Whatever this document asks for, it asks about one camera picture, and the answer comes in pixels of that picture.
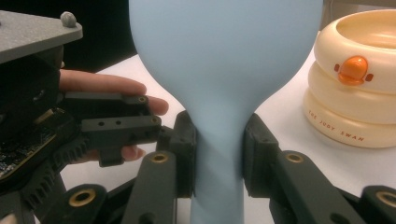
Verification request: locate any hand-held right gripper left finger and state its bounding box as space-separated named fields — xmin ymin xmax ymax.
xmin=120 ymin=110 xmax=198 ymax=224

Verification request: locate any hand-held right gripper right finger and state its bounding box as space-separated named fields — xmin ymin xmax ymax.
xmin=242 ymin=112 xmax=367 ymax=224

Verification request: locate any light blue rice paddle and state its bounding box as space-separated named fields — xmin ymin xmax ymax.
xmin=128 ymin=0 xmax=324 ymax=224

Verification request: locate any cream ringed holder cup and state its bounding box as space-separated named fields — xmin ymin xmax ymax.
xmin=303 ymin=8 xmax=396 ymax=148

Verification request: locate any white table cover board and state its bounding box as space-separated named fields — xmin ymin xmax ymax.
xmin=60 ymin=46 xmax=396 ymax=224

